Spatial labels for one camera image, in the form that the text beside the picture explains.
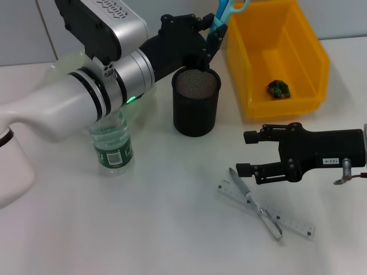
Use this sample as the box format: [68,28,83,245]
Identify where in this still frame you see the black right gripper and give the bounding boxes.
[235,122,366,185]

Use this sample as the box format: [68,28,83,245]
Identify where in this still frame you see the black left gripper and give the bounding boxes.
[140,13,229,84]

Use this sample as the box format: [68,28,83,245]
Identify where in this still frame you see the blue and teal scissors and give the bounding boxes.
[210,0,251,31]

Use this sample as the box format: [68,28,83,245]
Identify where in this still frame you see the green plastic wrapper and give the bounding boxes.
[266,79,292,100]

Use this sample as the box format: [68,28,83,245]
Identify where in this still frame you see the clear water bottle green label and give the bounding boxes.
[87,110,135,176]

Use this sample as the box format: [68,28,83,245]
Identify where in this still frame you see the clear silver ballpoint pen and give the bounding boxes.
[228,167,284,243]

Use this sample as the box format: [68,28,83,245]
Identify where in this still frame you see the clear plastic ruler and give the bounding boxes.
[217,179,316,240]

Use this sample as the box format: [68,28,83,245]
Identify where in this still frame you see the black mesh pen holder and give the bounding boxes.
[171,66,222,138]

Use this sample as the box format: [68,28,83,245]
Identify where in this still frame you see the translucent green wavy fruit plate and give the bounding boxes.
[42,50,87,87]

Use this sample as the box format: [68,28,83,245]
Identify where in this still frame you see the yellow plastic storage bin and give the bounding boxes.
[225,0,330,120]

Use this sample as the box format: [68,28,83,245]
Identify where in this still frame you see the right gripper cable with plug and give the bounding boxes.
[333,157,367,186]

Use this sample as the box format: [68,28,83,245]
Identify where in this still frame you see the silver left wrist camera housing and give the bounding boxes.
[54,0,149,65]

